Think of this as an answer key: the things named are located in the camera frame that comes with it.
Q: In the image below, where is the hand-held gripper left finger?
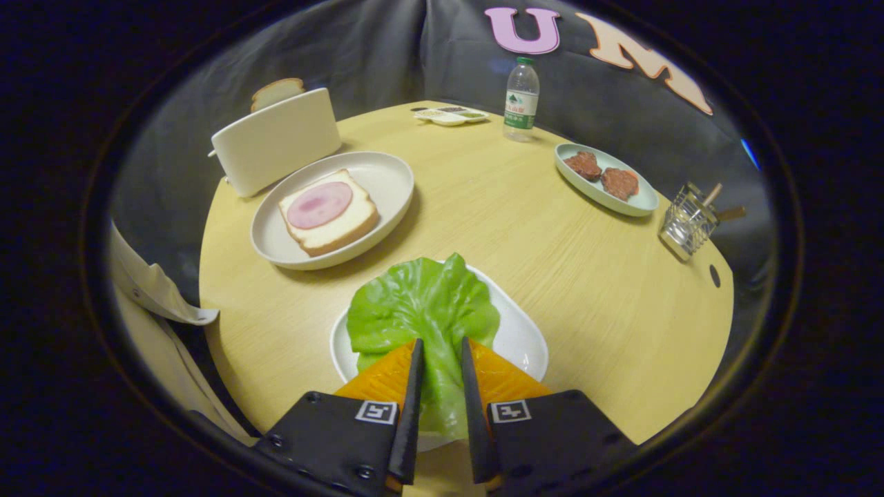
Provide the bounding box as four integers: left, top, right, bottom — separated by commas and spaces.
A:
252, 338, 425, 497

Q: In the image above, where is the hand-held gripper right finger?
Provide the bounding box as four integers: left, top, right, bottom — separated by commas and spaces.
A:
461, 337, 640, 492

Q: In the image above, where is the green lettuce leaf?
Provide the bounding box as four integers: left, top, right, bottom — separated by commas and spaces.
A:
346, 253, 501, 440

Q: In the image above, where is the white squarish plate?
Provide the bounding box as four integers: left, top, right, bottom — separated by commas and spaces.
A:
330, 261, 550, 453

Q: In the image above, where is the thick white bread slice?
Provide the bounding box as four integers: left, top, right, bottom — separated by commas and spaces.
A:
278, 169, 380, 257

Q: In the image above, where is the pink ham slice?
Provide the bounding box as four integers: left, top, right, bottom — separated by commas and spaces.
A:
287, 182, 354, 230

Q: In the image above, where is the round beige plate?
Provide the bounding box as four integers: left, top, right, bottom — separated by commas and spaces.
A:
250, 151, 415, 271

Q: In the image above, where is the brown meat patty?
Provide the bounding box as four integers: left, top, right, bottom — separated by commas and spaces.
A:
600, 168, 640, 202
563, 151, 603, 182

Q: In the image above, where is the pale green oval plate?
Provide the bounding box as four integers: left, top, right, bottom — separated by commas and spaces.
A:
555, 143, 660, 217

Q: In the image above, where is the person's white shirt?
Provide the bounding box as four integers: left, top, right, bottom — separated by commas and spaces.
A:
107, 221, 260, 446

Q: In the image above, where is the white divided dish with beans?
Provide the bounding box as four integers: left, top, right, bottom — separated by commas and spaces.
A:
413, 106, 490, 127

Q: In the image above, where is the white toaster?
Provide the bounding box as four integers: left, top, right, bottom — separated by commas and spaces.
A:
209, 88, 342, 199

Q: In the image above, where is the clear bottle with green cap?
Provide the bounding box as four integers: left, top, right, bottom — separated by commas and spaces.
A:
503, 57, 541, 143

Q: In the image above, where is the bread slice with brown crust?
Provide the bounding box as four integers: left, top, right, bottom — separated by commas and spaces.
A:
250, 78, 306, 113

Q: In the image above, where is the wire mesh utensil basket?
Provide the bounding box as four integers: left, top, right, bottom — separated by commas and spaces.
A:
658, 182, 720, 262

